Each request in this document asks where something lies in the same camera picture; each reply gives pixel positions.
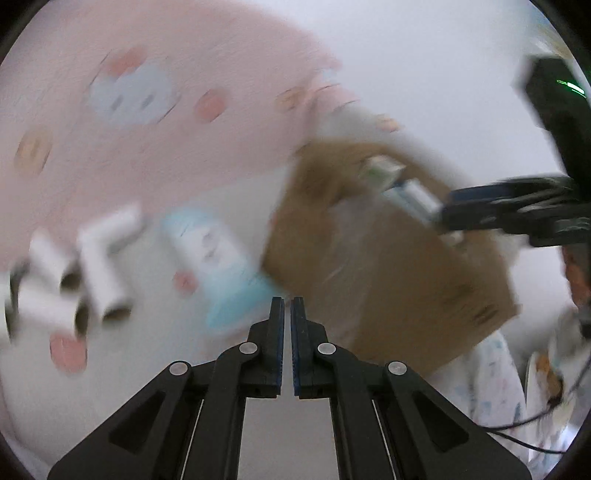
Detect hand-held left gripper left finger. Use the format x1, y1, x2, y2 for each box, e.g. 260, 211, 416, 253
47, 296, 286, 480

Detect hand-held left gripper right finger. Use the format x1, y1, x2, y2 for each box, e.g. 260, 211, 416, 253
291, 296, 533, 480

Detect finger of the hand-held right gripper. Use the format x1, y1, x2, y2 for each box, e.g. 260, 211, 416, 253
441, 203, 504, 234
450, 182, 504, 206

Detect brown cardboard box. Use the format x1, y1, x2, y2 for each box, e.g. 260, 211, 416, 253
263, 141, 520, 376

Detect pile of white paper tubes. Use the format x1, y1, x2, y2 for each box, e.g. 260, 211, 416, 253
0, 203, 148, 344

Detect green white carton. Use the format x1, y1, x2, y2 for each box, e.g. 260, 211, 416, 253
360, 156, 403, 192

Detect light blue tissue packet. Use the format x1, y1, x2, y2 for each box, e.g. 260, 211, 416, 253
161, 208, 278, 329

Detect pink white printed blanket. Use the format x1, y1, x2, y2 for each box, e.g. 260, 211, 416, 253
0, 0, 591, 462

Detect black cable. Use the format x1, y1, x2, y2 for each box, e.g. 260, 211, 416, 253
480, 355, 591, 455

